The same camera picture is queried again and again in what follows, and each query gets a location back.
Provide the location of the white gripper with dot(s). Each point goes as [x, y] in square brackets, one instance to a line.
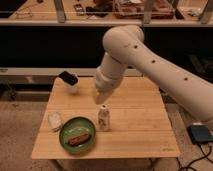
[105, 80]

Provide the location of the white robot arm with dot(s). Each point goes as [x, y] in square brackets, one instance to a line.
[124, 47]

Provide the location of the white ceramic bottle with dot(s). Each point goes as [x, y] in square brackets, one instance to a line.
[104, 118]

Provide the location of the white cup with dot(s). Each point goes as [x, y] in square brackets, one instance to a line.
[72, 86]

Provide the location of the black rectangular object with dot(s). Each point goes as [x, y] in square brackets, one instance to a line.
[68, 78]

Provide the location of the green plate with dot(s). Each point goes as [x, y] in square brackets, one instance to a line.
[74, 127]

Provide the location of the wooden table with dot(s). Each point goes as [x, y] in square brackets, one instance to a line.
[139, 127]

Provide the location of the brown sausage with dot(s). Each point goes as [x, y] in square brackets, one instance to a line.
[79, 139]

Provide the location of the black object on shelf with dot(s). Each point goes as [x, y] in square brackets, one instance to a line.
[100, 11]

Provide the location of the tray of items on shelf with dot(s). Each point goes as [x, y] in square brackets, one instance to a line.
[162, 9]

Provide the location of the black foot pedal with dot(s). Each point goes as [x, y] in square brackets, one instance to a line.
[199, 134]

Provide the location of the eyeglasses on shelf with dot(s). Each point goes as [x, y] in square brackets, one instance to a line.
[23, 13]

